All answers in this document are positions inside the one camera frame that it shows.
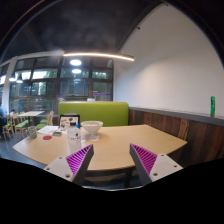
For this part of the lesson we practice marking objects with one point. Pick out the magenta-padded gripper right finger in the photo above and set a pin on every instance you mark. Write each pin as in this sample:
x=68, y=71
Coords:
x=160, y=166

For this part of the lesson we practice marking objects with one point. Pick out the clear black-capped water bottle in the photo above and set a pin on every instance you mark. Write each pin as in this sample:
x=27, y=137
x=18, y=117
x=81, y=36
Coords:
x=74, y=138

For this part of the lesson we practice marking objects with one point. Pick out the white footed bowl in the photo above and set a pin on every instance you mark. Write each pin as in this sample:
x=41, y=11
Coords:
x=92, y=126

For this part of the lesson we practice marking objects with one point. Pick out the flat round red coaster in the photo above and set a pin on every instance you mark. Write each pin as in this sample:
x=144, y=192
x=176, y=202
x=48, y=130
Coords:
x=47, y=137

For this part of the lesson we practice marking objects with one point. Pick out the green upholstered bench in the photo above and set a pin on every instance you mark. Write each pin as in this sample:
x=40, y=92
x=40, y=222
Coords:
x=100, y=113

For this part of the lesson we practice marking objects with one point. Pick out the light wooden dining table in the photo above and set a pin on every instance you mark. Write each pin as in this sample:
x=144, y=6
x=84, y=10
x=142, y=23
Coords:
x=30, y=113

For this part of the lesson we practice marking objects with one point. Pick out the person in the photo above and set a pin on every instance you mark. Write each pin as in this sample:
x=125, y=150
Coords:
x=2, y=116

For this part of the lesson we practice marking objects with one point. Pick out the wooden chairs with green seats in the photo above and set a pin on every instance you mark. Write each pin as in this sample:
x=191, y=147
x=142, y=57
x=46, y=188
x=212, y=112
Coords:
x=21, y=124

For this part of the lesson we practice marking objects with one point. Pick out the long linear ceiling light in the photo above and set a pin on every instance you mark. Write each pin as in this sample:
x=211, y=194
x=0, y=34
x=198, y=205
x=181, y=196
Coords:
x=100, y=55

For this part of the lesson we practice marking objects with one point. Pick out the round pendant ceiling lights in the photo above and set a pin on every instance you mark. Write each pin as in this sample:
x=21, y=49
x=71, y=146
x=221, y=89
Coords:
x=75, y=62

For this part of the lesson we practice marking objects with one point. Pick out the small blue-capped white bottle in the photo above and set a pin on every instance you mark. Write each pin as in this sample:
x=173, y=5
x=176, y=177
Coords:
x=78, y=126

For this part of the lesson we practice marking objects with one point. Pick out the small dark flat box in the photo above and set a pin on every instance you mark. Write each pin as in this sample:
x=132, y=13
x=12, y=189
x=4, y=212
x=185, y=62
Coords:
x=57, y=133

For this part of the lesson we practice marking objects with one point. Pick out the green speckled white mug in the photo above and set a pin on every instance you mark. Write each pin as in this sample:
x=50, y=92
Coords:
x=32, y=132

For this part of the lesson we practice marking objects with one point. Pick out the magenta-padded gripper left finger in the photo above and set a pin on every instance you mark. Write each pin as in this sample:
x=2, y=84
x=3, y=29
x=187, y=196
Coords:
x=63, y=166

